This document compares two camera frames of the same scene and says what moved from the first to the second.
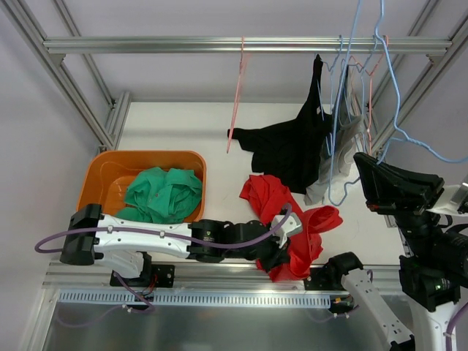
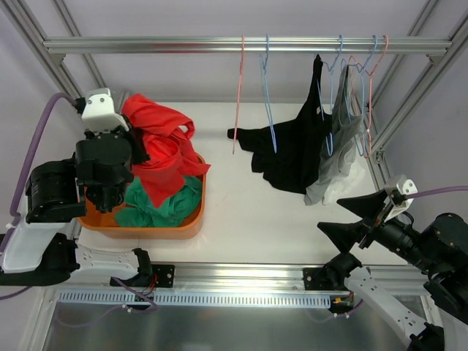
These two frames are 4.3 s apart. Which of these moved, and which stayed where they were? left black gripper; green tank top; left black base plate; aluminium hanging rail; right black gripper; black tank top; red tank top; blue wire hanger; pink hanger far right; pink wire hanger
Moved: red tank top; left black gripper; pink wire hanger; right black gripper; blue wire hanger
Stayed: left black base plate; green tank top; black tank top; aluminium hanging rail; pink hanger far right
